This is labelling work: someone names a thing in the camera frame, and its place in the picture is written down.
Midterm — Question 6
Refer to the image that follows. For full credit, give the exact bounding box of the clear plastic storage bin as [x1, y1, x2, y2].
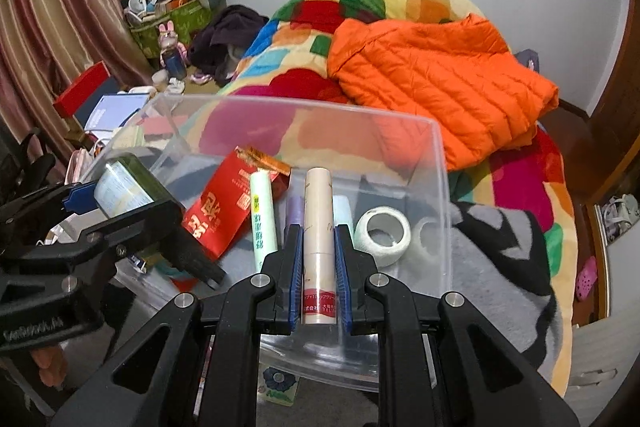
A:
[87, 95, 451, 310]

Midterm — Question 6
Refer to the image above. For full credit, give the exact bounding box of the small blue card box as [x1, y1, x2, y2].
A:
[128, 255, 148, 274]

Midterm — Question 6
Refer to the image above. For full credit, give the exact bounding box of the white tape roll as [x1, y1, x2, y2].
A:
[354, 206, 411, 268]

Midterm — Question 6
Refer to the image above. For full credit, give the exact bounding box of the pink bunny figure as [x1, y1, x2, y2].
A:
[158, 20, 188, 80]

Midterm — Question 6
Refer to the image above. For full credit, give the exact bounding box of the red flat box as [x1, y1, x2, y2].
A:
[53, 61, 111, 119]

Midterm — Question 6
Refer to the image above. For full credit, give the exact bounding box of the striped brown curtain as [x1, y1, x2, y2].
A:
[1, 0, 151, 167]

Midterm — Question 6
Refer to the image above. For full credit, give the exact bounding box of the blue white booklet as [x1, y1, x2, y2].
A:
[85, 94, 150, 131]

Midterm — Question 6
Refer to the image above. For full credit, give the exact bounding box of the light green tube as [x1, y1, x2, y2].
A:
[250, 169, 278, 272]

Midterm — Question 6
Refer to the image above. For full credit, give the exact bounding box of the grey black fleece blanket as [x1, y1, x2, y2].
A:
[64, 150, 566, 427]

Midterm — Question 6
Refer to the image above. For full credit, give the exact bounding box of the orange puffer jacket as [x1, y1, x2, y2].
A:
[326, 14, 559, 171]

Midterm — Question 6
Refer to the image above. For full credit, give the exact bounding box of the red packet box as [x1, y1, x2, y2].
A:
[182, 147, 291, 261]

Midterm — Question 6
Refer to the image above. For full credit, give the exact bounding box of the cream lipstick tube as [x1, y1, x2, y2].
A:
[303, 167, 337, 325]

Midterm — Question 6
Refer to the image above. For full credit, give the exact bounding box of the dark clothes pile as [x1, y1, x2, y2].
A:
[188, 4, 269, 88]

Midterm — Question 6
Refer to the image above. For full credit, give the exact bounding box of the green flower soap box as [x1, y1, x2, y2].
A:
[257, 364, 299, 407]

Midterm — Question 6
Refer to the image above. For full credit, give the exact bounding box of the green storage bag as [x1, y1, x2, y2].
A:
[124, 0, 214, 60]

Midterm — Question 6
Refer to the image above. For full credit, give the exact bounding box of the green glass bottle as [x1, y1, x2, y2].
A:
[93, 153, 172, 218]

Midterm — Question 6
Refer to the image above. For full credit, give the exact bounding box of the pink croc shoe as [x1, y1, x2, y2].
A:
[575, 256, 598, 301]

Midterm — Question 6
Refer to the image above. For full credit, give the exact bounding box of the blue tape roll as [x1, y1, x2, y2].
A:
[154, 262, 198, 293]

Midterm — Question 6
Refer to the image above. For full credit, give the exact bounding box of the left hand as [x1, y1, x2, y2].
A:
[30, 345, 67, 387]

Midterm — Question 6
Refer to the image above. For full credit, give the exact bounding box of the colourful patchwork blanket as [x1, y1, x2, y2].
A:
[184, 0, 582, 398]

